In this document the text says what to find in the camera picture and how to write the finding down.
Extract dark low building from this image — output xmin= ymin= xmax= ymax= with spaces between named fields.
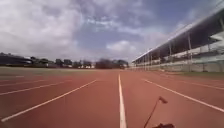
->
xmin=0 ymin=52 xmax=33 ymax=67

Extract white painted lane lines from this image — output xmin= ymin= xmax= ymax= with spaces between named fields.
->
xmin=0 ymin=73 xmax=224 ymax=128

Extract grass strip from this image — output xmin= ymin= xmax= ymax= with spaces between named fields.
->
xmin=164 ymin=70 xmax=224 ymax=80

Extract roofed grandstand building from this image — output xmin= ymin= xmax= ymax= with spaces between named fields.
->
xmin=129 ymin=6 xmax=224 ymax=74

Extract red running track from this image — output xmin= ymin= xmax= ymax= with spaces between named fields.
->
xmin=0 ymin=69 xmax=224 ymax=128

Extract pale grass field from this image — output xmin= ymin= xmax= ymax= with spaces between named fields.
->
xmin=0 ymin=66 xmax=131 ymax=76

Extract row of trees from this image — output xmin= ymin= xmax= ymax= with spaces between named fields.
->
xmin=29 ymin=56 xmax=130 ymax=70

